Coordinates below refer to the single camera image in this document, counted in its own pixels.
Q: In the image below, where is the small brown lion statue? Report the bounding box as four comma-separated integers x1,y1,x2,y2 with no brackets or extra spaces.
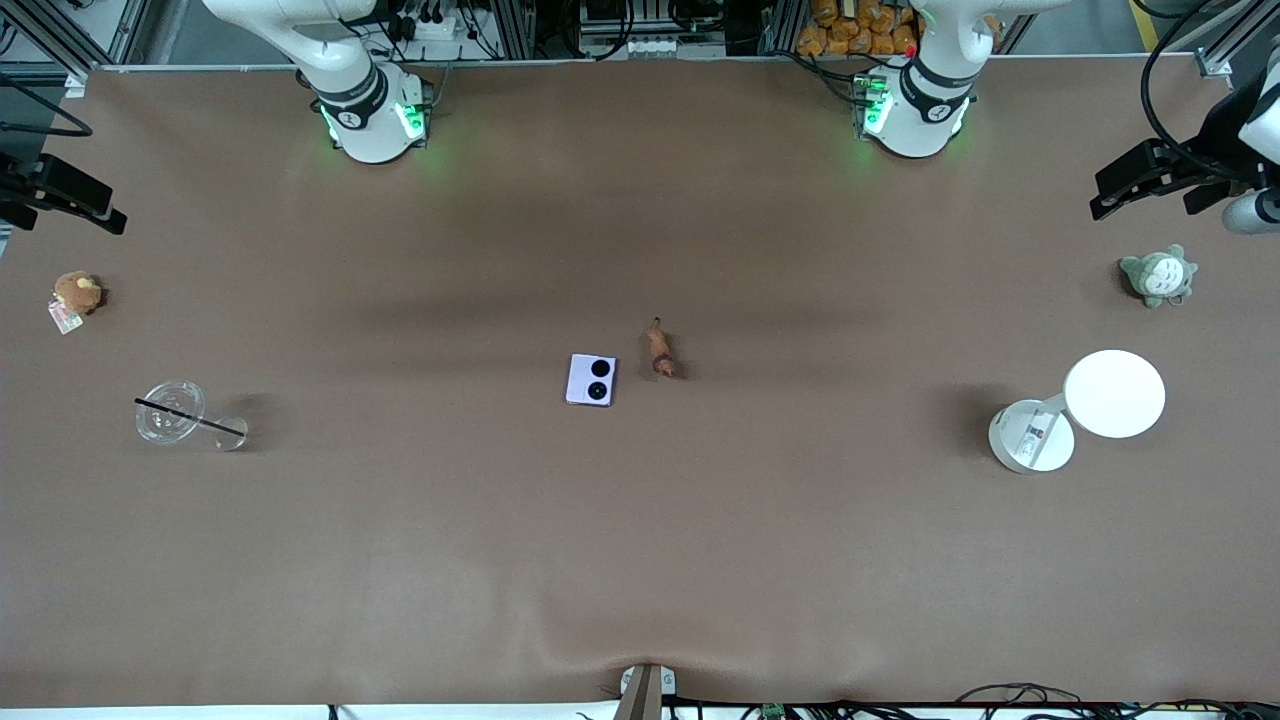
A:
647,317,682,380

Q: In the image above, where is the lilac flip phone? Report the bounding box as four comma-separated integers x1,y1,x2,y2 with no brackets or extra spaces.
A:
565,353,618,408

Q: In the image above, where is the grey green plush toy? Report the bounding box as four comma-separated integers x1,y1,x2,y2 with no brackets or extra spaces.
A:
1118,244,1199,310

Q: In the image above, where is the brown plush toy with tag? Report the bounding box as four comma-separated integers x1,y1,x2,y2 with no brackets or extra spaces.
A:
47,271,104,335

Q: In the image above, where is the white round folding lamp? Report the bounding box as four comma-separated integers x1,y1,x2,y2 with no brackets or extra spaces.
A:
988,349,1168,474

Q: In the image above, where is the clear plastic cup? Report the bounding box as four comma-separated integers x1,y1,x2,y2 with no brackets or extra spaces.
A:
135,380,249,452

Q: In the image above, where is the black drinking straw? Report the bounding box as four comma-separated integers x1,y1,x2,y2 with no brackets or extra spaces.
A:
134,398,247,438

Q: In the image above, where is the pile of orange packets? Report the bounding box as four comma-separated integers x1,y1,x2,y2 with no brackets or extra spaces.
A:
796,0,923,58

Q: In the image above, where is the white power strip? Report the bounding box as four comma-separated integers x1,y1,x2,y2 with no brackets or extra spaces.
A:
393,14,473,43

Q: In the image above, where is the grey equipment rack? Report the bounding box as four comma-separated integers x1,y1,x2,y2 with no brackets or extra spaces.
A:
578,0,728,59

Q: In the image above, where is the black looped cable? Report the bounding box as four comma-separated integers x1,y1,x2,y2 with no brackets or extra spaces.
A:
955,683,1083,707

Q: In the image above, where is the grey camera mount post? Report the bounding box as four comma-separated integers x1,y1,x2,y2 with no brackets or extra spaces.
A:
619,664,677,720

